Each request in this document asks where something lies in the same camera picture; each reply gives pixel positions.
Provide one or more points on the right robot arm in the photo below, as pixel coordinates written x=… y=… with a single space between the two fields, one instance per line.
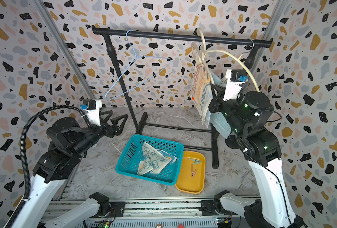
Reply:
x=247 y=118

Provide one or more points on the aluminium rail base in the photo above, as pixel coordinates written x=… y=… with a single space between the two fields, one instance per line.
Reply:
x=171 y=212

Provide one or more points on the yellow plastic tray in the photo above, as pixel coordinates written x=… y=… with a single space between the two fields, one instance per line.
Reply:
x=191 y=178

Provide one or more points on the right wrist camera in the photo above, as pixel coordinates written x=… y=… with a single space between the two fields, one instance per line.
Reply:
x=235 y=80

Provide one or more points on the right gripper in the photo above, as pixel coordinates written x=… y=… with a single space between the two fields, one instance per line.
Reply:
x=216 y=104

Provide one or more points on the beige plastic hanger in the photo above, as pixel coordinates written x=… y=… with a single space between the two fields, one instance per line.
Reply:
x=199 y=54

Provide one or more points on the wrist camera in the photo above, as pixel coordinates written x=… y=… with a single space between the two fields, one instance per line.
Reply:
x=235 y=80
x=91 y=108

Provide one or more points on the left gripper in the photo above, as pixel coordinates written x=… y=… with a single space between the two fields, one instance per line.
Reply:
x=117 y=129

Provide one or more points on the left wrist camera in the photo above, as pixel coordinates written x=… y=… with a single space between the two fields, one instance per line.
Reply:
x=91 y=108

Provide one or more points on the light teal towel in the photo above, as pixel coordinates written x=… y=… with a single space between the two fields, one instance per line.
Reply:
x=217 y=119

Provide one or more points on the cream towel blue cartoon print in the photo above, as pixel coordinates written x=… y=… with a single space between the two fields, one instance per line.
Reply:
x=154 y=160

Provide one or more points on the black clothes rack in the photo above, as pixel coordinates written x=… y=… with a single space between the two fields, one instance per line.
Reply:
x=139 y=126

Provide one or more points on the cream RABBIT lettered towel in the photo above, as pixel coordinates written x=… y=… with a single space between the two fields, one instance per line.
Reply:
x=201 y=90

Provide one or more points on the teal plastic basket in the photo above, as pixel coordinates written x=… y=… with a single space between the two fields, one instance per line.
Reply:
x=131 y=156

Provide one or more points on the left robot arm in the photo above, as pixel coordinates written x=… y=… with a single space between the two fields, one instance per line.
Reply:
x=69 y=145

